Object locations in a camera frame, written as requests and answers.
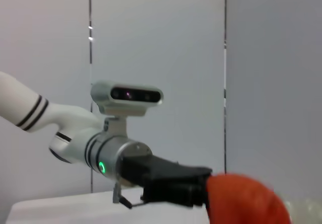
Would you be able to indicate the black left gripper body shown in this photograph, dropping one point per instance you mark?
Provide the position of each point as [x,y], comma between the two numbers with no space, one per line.
[163,169]

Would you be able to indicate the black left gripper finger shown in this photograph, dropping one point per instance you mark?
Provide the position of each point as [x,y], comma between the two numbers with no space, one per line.
[161,191]
[193,193]

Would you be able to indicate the red-orange fruit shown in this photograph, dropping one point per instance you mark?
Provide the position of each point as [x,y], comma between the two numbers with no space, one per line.
[241,201]

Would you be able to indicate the pale green glass fruit bowl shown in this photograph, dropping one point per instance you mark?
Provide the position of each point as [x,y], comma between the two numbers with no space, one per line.
[307,215]

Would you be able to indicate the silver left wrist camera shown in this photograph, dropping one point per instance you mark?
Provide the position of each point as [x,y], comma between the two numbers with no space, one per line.
[125,96]

